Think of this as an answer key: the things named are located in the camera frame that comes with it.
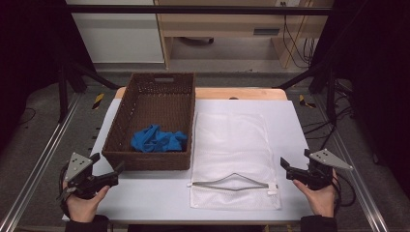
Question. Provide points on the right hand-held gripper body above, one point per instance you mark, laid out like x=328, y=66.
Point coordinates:
x=320, y=175

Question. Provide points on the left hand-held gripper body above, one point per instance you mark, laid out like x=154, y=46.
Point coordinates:
x=78, y=166

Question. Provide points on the blue cloth garment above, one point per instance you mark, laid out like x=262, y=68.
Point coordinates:
x=158, y=140

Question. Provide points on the white mesh laundry bag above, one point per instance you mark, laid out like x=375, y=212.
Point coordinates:
x=232, y=145

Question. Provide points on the brown woven basket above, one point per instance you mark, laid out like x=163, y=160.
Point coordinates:
x=154, y=106

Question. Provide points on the person's right hand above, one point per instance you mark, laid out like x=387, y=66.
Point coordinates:
x=320, y=201

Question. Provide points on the person's left hand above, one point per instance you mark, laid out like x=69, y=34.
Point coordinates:
x=84, y=208

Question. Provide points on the yellow black tape strip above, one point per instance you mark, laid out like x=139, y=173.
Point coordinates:
x=304, y=101
x=98, y=101

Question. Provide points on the black metal stand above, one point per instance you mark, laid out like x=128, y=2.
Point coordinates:
x=330, y=93
x=64, y=93

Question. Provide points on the white cabinet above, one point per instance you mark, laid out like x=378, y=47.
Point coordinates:
x=119, y=35

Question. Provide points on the light wooden desk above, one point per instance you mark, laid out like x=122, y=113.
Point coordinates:
x=219, y=22

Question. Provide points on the aluminium floor rail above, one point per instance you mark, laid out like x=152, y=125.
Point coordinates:
x=38, y=161
x=354, y=180

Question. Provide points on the black horizontal frame bar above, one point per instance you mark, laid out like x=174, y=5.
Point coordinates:
x=193, y=9

